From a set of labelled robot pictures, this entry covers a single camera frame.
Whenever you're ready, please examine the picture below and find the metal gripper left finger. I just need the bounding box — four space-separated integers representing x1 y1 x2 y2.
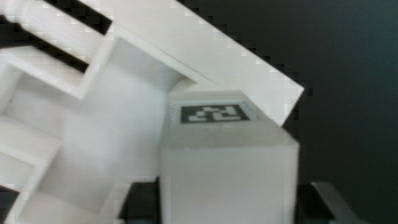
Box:
119 179 162 224

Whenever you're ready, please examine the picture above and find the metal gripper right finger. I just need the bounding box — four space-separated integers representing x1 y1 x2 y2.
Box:
293 182 371 224

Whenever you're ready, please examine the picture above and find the white chair leg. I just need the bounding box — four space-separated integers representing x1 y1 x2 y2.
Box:
160 91 298 224

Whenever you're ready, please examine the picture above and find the white chair seat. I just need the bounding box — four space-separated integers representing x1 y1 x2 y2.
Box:
0 38 183 224

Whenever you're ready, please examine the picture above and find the white U-shaped fence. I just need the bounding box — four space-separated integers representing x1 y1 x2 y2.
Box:
0 0 304 123

